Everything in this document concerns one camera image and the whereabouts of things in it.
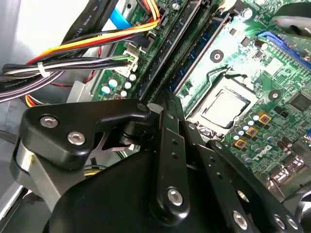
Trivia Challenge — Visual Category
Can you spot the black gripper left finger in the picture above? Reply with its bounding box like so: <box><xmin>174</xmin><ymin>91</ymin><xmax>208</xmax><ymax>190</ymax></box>
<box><xmin>11</xmin><ymin>91</ymin><xmax>191</xmax><ymax>225</ymax></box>

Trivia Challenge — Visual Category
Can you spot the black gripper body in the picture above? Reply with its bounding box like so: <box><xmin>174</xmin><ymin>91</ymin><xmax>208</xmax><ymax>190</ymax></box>
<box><xmin>42</xmin><ymin>150</ymin><xmax>246</xmax><ymax>233</ymax></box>

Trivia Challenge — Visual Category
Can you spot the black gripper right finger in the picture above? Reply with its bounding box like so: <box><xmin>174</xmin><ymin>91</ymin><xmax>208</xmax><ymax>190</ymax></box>
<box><xmin>181</xmin><ymin>109</ymin><xmax>304</xmax><ymax>233</ymax></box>

